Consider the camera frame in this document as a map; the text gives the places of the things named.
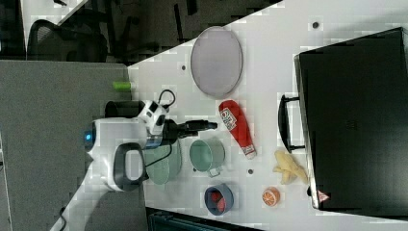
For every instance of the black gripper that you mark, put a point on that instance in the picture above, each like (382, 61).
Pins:
(172, 131)

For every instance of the red ketchup bottle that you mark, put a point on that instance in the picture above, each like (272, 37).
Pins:
(235, 121)

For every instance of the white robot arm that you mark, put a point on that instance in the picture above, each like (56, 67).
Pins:
(115, 144)

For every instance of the green oval strainer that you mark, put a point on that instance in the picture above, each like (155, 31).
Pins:
(163, 163)

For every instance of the green mug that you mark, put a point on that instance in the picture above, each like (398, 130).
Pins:
(207, 156)

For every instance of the black utensil holder cup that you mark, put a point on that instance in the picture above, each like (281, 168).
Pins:
(127, 109)

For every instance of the red strawberry toy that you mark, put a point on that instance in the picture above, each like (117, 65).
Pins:
(219, 201)

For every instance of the lilac oval plate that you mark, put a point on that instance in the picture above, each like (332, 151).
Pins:
(216, 61)

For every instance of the blue bowl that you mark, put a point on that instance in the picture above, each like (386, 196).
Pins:
(227, 195)

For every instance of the green marker cap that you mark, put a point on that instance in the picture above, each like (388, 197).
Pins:
(122, 86)

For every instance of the yellow banana peel toy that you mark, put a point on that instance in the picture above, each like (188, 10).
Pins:
(289, 168)

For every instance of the black office chair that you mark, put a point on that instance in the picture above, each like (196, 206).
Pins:
(50, 42)

